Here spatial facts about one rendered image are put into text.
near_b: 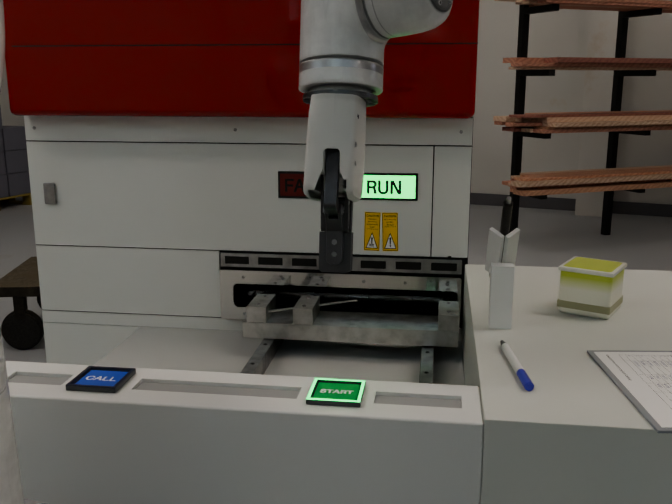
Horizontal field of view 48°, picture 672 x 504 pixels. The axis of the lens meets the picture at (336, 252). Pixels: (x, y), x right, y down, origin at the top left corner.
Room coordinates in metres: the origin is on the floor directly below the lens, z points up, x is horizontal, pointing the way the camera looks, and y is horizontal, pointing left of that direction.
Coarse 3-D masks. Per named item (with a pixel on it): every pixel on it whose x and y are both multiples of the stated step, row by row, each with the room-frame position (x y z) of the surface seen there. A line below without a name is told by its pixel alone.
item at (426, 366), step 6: (426, 348) 1.17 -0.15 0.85; (432, 348) 1.17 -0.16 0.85; (426, 354) 1.14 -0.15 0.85; (432, 354) 1.14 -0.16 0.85; (426, 360) 1.11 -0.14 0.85; (432, 360) 1.11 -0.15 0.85; (420, 366) 1.09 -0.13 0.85; (426, 366) 1.09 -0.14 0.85; (432, 366) 1.09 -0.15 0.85; (420, 372) 1.06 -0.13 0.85; (426, 372) 1.06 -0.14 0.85; (432, 372) 1.06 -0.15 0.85; (420, 378) 1.04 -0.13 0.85; (426, 378) 1.04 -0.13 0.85; (432, 378) 1.04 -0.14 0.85
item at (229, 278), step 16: (224, 272) 1.33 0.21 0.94; (240, 272) 1.33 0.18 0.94; (256, 272) 1.32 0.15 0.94; (272, 272) 1.32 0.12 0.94; (288, 272) 1.32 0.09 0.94; (304, 272) 1.31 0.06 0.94; (320, 272) 1.31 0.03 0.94; (336, 272) 1.31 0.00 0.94; (352, 272) 1.31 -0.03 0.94; (224, 288) 1.33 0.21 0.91; (384, 288) 1.29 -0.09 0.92; (400, 288) 1.29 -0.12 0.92; (416, 288) 1.28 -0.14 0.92; (432, 288) 1.28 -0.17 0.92; (448, 288) 1.28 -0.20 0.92; (224, 304) 1.33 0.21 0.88; (240, 304) 1.34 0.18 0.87
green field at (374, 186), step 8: (368, 176) 1.30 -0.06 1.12; (376, 176) 1.30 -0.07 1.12; (384, 176) 1.30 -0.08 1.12; (392, 176) 1.30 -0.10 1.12; (400, 176) 1.30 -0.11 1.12; (408, 176) 1.30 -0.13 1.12; (368, 184) 1.30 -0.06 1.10; (376, 184) 1.30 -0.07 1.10; (384, 184) 1.30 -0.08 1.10; (392, 184) 1.30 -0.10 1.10; (400, 184) 1.30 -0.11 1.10; (408, 184) 1.30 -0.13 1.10; (368, 192) 1.30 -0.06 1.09; (376, 192) 1.30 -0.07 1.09; (384, 192) 1.30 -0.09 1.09; (392, 192) 1.30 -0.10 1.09; (400, 192) 1.30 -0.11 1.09; (408, 192) 1.30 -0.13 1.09
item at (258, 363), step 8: (264, 344) 1.19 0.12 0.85; (272, 344) 1.20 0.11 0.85; (280, 344) 1.26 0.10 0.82; (256, 352) 1.15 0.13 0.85; (264, 352) 1.15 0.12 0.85; (272, 352) 1.19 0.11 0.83; (256, 360) 1.11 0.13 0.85; (264, 360) 1.14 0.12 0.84; (248, 368) 1.08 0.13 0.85; (256, 368) 1.08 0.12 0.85; (264, 368) 1.14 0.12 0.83
